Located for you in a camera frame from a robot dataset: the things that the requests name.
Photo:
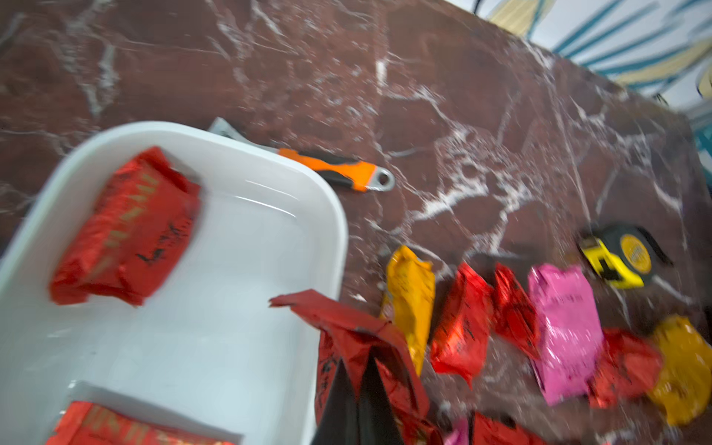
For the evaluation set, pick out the magenta tea bag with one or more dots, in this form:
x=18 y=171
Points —
x=571 y=332
x=460 y=434

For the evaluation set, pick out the orange handled utility knife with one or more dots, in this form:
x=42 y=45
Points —
x=338 y=170

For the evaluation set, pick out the yellow black tape measure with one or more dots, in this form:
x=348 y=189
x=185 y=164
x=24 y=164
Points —
x=625 y=256

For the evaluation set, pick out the orange tea bag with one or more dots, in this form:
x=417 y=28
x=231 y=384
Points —
x=409 y=301
x=683 y=387

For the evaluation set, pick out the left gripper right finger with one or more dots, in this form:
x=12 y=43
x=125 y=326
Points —
x=377 y=422

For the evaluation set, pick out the red tea bag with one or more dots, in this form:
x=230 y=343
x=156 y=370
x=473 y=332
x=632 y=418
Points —
x=91 y=423
x=139 y=230
x=515 y=316
x=627 y=367
x=460 y=343
x=489 y=431
x=352 y=337

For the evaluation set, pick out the white plastic storage box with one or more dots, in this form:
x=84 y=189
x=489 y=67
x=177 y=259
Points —
x=206 y=352

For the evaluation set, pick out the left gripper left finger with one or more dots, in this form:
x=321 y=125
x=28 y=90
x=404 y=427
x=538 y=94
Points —
x=339 y=421

